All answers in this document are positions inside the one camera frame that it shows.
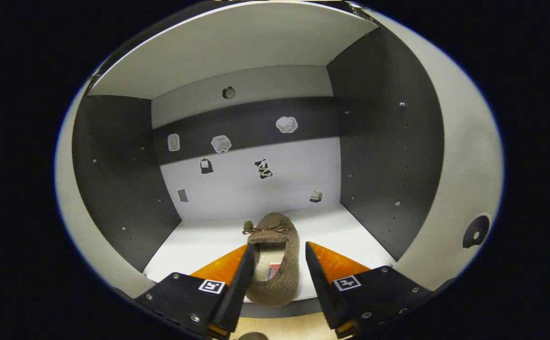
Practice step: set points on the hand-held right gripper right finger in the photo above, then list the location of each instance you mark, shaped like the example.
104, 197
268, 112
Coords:
322, 288

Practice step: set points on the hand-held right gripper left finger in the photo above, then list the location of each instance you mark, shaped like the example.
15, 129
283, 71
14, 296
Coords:
237, 293

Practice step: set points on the brown fuzzy shoe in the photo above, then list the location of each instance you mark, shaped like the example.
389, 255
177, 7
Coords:
288, 264
253, 336

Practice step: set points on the white shoe cabinet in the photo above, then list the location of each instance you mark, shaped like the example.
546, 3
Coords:
256, 189

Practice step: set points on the white cabinet door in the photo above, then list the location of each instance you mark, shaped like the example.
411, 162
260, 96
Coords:
464, 165
74, 212

